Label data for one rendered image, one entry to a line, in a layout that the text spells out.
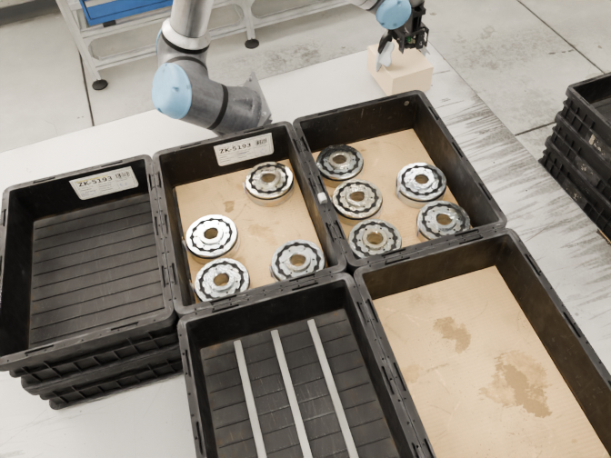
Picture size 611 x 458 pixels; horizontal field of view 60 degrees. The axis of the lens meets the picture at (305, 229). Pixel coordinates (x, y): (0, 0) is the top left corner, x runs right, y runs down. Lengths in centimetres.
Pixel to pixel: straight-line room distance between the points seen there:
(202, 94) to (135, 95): 164
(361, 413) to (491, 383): 22
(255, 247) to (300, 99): 62
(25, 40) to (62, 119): 82
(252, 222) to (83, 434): 51
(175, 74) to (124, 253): 42
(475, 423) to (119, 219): 80
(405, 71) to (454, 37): 161
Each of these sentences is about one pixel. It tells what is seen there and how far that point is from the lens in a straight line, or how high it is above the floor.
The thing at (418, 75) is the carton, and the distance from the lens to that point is 152.
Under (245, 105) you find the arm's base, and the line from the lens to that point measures 134.
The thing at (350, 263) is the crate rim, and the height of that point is 93.
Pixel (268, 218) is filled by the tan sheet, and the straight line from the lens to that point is 111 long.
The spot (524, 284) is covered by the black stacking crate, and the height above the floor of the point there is 88.
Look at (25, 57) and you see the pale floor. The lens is 347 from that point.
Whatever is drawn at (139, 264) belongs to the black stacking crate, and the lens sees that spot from 111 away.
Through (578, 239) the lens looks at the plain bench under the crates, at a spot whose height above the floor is 70.
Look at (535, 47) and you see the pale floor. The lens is 312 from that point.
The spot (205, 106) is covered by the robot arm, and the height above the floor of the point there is 90.
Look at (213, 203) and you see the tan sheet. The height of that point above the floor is 83.
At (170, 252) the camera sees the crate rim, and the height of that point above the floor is 93.
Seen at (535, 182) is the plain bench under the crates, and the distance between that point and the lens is 141.
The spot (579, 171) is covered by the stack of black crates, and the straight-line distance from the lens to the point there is 194.
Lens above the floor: 170
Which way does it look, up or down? 53 degrees down
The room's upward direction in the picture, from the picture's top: 6 degrees counter-clockwise
